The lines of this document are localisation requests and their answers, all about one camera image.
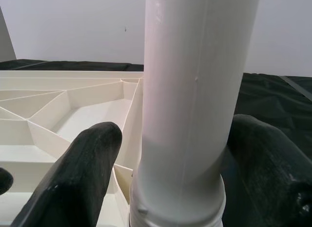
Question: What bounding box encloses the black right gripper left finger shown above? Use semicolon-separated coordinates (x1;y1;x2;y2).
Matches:
11;121;123;227

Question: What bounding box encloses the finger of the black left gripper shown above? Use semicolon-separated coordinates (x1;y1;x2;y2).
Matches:
0;167;14;196

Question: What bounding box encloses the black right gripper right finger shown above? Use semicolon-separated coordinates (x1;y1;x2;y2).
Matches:
219;114;312;227

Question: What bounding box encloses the white plastic table top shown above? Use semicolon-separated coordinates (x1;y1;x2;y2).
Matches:
0;70;145;227

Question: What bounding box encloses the white plastic table leg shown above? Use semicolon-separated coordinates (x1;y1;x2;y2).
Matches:
129;0;262;227

